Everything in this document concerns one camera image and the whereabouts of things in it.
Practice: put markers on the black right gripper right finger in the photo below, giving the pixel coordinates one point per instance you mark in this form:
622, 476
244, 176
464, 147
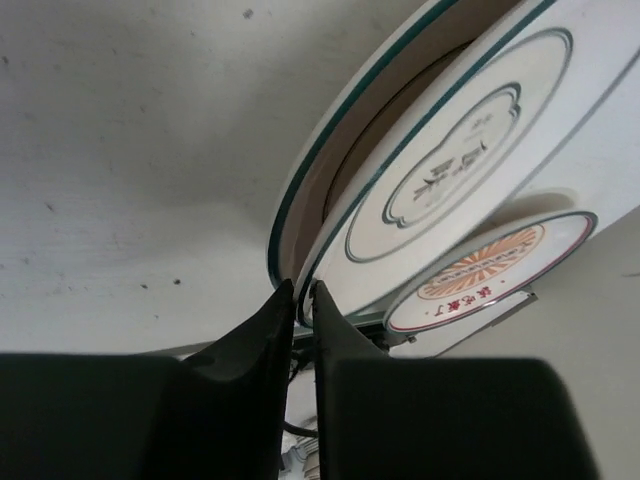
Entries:
381, 417

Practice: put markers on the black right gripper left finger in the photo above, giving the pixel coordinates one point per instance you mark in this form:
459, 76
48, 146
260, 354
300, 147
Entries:
217, 414

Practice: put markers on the orange sunburst plate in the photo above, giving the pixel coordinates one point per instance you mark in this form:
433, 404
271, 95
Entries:
487, 269

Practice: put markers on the white plate flower outline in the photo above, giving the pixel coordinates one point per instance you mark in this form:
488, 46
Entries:
406, 63
486, 126

